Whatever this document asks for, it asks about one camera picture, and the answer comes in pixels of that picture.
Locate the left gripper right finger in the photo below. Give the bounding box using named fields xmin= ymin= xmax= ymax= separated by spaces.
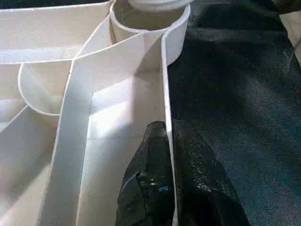
xmin=171 ymin=120 xmax=251 ymax=226

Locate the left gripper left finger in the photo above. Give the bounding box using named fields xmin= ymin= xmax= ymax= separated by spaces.
xmin=115 ymin=121 xmax=176 ymax=226

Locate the white plastic table top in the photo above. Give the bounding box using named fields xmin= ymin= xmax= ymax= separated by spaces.
xmin=0 ymin=0 xmax=191 ymax=226

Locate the white plastic table leg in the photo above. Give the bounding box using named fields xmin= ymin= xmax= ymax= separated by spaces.
xmin=126 ymin=0 xmax=194 ymax=13

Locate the black work mat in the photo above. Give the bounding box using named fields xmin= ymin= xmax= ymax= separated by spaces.
xmin=166 ymin=0 xmax=301 ymax=226

